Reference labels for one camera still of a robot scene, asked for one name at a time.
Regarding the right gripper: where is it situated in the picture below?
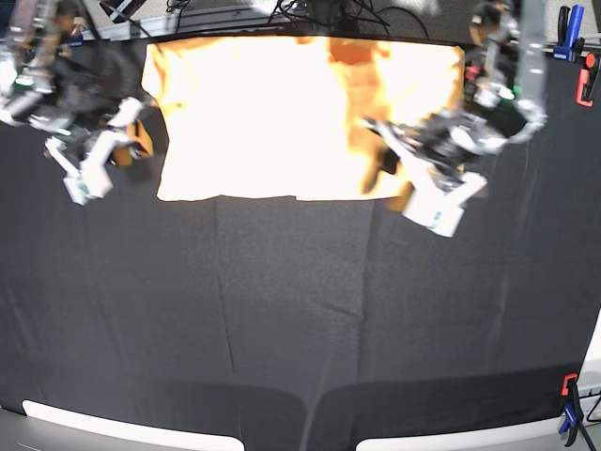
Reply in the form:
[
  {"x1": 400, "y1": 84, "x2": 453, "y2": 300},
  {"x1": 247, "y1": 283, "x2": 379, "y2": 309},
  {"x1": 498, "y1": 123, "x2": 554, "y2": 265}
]
[{"x1": 45, "y1": 97, "x2": 146, "y2": 179}]

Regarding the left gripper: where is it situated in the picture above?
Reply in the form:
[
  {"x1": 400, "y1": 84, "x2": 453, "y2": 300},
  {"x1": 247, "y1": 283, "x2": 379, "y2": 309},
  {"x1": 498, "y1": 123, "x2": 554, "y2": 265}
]
[{"x1": 360, "y1": 112, "x2": 487, "y2": 202}]

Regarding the yellow t-shirt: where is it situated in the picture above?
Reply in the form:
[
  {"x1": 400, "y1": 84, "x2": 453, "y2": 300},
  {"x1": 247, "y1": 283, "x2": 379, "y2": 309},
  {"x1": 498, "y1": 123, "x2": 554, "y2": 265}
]
[{"x1": 142, "y1": 36, "x2": 464, "y2": 201}]

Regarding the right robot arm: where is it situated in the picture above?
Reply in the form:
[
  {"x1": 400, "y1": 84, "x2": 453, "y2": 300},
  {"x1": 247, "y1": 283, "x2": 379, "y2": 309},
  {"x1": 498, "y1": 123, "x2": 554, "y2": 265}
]
[{"x1": 1, "y1": 1, "x2": 153, "y2": 179}]

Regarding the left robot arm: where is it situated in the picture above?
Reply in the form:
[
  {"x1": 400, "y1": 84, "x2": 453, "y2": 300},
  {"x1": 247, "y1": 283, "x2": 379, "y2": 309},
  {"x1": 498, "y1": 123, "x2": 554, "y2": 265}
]
[{"x1": 363, "y1": 1, "x2": 547, "y2": 192}]

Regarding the red black clamp right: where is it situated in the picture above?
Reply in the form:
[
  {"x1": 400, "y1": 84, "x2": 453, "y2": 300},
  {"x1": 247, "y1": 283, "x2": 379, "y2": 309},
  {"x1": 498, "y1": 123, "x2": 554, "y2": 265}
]
[{"x1": 576, "y1": 53, "x2": 596, "y2": 107}]

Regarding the black table cloth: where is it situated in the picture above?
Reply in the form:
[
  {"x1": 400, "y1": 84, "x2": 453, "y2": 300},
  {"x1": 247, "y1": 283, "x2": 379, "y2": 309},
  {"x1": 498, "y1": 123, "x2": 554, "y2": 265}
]
[{"x1": 0, "y1": 33, "x2": 601, "y2": 442}]

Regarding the blue clamp top right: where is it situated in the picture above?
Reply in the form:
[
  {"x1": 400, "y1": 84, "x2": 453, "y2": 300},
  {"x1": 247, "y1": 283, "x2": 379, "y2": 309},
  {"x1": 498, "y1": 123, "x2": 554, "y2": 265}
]
[{"x1": 552, "y1": 5, "x2": 584, "y2": 62}]

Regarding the blue clamp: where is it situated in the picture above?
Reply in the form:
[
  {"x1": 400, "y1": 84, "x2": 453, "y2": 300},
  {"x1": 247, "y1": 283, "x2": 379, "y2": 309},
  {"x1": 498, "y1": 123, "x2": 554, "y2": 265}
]
[
  {"x1": 559, "y1": 373, "x2": 583, "y2": 447},
  {"x1": 552, "y1": 5, "x2": 584, "y2": 62}
]

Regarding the blue clamp bottom right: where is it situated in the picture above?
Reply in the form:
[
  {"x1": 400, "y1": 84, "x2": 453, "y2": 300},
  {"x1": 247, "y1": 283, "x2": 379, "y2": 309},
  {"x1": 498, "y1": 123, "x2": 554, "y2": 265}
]
[{"x1": 559, "y1": 373, "x2": 583, "y2": 447}]

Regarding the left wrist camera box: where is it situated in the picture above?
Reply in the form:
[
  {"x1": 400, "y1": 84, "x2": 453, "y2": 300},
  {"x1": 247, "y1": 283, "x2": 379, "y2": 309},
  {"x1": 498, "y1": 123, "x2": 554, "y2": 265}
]
[{"x1": 402, "y1": 184, "x2": 466, "y2": 238}]

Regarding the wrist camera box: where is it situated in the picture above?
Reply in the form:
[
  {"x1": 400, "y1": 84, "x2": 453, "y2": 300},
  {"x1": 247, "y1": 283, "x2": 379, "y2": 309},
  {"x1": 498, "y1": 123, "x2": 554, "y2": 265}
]
[
  {"x1": 63, "y1": 131, "x2": 135, "y2": 207},
  {"x1": 402, "y1": 184, "x2": 466, "y2": 238}
]

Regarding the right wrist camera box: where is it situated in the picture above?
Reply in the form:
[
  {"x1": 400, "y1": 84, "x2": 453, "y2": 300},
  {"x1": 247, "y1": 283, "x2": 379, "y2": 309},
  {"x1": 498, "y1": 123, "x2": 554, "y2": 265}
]
[{"x1": 63, "y1": 131, "x2": 135, "y2": 207}]

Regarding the black cable bundle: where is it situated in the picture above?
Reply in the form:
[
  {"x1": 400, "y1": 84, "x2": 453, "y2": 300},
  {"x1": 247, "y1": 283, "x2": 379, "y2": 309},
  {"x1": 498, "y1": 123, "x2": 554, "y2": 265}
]
[{"x1": 163, "y1": 0, "x2": 428, "y2": 37}]

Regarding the aluminium rail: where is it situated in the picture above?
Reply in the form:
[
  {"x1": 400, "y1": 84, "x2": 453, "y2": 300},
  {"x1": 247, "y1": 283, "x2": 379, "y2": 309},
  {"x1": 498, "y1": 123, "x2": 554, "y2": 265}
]
[{"x1": 93, "y1": 7, "x2": 283, "y2": 39}]

